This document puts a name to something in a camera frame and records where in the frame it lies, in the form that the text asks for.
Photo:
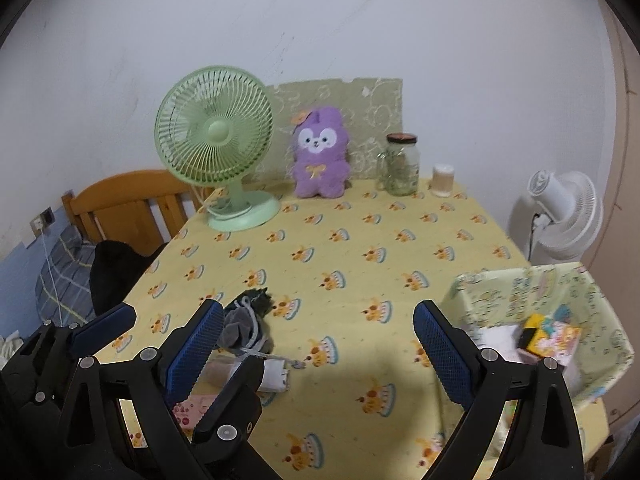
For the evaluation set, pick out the yellow and black sponge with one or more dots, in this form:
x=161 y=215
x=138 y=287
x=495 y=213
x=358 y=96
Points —
x=534 y=337

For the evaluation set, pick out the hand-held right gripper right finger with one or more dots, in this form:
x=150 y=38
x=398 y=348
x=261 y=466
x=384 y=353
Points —
x=445 y=355

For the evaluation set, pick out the white standing fan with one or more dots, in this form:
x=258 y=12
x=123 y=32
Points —
x=570 y=215

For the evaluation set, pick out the dark green cloth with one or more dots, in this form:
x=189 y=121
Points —
x=260 y=302

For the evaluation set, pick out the purple plush toy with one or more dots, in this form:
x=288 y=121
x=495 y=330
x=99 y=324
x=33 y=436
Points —
x=320 y=160

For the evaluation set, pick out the pink spotted packet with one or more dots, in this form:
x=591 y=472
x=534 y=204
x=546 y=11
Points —
x=192 y=410

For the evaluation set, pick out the black cloth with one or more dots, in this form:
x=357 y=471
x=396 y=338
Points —
x=120 y=275

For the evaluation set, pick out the colourful cartoon packet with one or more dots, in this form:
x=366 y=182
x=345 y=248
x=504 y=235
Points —
x=562 y=340

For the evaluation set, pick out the wall socket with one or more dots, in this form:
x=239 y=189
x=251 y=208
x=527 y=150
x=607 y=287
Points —
x=44 y=219

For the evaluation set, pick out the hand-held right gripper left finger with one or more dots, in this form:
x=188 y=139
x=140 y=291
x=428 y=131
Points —
x=192 y=355

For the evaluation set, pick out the printed storage box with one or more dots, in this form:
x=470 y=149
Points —
x=505 y=290

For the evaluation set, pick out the wooden chair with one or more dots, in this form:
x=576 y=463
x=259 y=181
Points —
x=125 y=200

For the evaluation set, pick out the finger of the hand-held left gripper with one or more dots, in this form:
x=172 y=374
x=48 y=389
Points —
x=232 y=410
x=105 y=325

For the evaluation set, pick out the cotton swab container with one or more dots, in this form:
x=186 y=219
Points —
x=442 y=182

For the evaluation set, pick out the plaid pillow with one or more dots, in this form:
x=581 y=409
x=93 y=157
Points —
x=65 y=270

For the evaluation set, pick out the green printed board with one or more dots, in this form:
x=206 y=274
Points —
x=325 y=92

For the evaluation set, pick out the white cloth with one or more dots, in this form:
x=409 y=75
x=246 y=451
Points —
x=9 y=346
x=275 y=377

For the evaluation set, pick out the yellow printed tablecloth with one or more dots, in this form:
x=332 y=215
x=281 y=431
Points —
x=350 y=260

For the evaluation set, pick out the glass jar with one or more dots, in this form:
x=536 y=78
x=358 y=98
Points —
x=400 y=170

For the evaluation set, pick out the green desk fan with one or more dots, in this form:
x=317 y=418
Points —
x=217 y=132

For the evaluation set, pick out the beige soft pad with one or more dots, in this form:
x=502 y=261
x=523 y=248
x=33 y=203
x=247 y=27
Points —
x=220 y=370

